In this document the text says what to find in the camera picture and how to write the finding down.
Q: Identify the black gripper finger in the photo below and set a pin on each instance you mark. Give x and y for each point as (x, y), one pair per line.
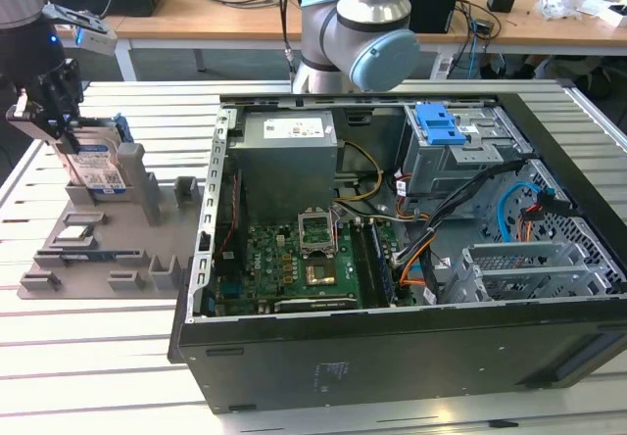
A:
(61, 97)
(29, 121)

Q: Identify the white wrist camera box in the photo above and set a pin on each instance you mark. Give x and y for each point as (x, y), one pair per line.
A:
(98, 40)

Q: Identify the installed RAM stick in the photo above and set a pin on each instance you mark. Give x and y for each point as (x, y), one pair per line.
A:
(382, 263)

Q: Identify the CPU socket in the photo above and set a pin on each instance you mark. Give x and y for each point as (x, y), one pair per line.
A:
(321, 275)

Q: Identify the long wooden desk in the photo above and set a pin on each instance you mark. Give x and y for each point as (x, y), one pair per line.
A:
(220, 21)

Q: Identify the blue drive cage latch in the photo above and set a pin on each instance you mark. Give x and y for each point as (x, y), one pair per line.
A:
(438, 126)

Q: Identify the crumpled clear plastic bag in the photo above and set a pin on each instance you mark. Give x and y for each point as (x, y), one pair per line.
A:
(563, 3)

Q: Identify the black expansion slot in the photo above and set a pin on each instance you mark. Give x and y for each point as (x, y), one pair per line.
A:
(313, 304)

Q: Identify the grey parts rack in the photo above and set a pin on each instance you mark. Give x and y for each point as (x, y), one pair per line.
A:
(127, 229)

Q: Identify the black open PC case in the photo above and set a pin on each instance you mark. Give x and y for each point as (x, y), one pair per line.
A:
(343, 356)

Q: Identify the silver CPU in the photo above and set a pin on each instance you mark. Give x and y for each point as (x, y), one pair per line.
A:
(73, 233)

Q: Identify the RAM stick on rack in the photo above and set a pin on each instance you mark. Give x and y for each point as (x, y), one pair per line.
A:
(88, 256)

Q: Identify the silver optical drive cage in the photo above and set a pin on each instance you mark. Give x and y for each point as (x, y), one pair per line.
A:
(441, 165)

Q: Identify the silver disk bay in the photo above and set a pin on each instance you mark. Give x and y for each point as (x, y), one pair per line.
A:
(519, 254)

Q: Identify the black RAM slot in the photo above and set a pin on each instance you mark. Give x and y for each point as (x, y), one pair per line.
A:
(362, 263)

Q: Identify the black speaker box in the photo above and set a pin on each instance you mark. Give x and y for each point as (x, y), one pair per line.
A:
(431, 4)

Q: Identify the green motherboard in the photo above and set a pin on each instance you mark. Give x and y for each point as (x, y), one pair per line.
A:
(274, 258)

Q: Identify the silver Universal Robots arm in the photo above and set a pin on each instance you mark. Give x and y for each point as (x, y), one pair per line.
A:
(362, 14)

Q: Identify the hard disk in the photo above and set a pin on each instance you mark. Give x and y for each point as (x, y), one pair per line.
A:
(98, 170)

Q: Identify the grey power supply unit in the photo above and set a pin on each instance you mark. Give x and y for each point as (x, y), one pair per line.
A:
(284, 170)

